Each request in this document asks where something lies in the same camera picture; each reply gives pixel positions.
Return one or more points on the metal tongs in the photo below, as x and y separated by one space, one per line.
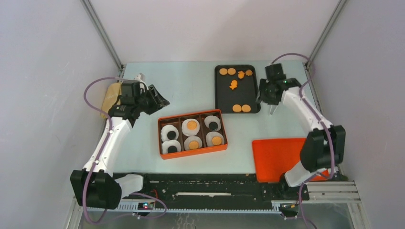
272 109

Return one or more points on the white paper cup liner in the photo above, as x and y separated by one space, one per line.
165 129
209 137
192 138
166 144
212 118
188 132

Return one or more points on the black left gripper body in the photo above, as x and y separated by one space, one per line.
149 101

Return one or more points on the yellow cloth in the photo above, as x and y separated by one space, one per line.
113 91

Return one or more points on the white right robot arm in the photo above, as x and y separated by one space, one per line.
323 148

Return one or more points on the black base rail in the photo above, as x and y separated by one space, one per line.
218 192

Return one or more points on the black sandwich cookie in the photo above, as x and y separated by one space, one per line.
213 126
172 135
172 149

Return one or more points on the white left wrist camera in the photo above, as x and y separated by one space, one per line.
141 78

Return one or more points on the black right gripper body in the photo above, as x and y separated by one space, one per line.
263 94

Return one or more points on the orange box lid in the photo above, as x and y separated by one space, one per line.
274 157

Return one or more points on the orange cookie box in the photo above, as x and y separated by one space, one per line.
177 122

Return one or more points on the small flower orange cookie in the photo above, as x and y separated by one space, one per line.
249 73

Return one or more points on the black cookie tray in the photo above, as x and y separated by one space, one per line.
245 93

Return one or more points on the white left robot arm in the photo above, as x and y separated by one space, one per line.
94 185

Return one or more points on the round orange cookie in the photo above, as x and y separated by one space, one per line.
216 141
191 125
223 71
236 108
194 145
246 108
231 71

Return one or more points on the star orange cookie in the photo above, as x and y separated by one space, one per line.
233 84

